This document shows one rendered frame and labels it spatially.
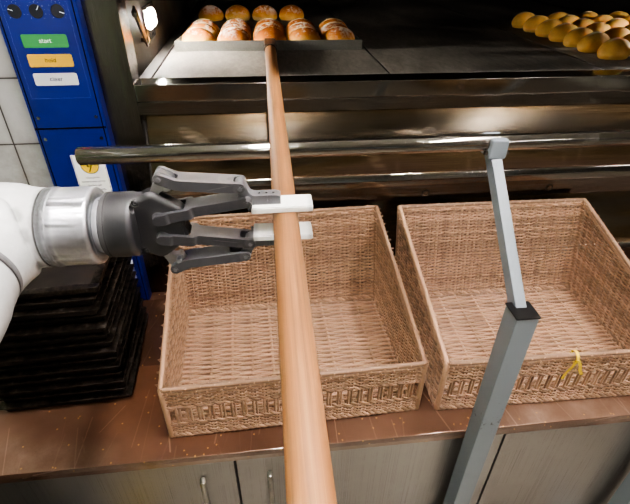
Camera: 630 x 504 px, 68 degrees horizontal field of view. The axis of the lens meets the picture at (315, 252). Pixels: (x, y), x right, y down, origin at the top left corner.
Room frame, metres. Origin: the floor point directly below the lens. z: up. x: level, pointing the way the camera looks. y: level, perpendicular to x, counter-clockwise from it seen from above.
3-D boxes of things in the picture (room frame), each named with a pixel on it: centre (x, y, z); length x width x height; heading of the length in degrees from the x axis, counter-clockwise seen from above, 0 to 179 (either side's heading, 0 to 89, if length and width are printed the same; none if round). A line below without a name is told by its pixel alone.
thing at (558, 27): (1.70, -1.00, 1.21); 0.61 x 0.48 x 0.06; 7
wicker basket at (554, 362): (0.93, -0.52, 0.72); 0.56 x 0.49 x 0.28; 96
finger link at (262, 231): (0.48, 0.04, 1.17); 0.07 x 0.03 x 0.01; 96
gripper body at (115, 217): (0.46, 0.19, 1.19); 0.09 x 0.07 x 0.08; 96
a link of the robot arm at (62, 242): (0.45, 0.27, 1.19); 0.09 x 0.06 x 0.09; 6
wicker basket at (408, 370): (0.86, 0.07, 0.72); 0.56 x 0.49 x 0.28; 98
